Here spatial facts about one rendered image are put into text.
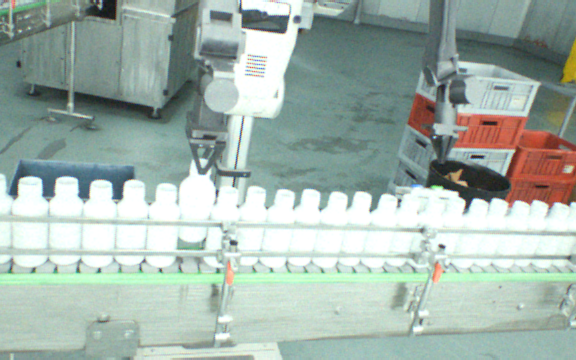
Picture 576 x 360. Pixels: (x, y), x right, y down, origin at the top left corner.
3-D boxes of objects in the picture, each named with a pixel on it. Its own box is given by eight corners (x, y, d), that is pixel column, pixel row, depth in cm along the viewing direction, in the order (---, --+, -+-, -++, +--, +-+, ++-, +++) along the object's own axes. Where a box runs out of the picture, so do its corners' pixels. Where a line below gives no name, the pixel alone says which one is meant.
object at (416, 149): (431, 181, 337) (442, 148, 328) (395, 154, 370) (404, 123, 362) (505, 181, 363) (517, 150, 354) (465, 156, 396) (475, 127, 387)
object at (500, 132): (442, 147, 329) (453, 112, 320) (404, 123, 363) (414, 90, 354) (517, 150, 354) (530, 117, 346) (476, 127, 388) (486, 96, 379)
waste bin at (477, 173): (421, 293, 303) (457, 190, 277) (386, 249, 342) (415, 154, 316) (489, 292, 317) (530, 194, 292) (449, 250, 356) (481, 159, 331)
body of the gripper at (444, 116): (468, 134, 141) (471, 105, 141) (434, 131, 138) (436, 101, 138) (453, 133, 148) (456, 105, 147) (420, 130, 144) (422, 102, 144)
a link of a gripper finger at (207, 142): (185, 179, 101) (190, 131, 97) (181, 163, 107) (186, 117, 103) (221, 181, 103) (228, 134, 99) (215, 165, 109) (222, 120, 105)
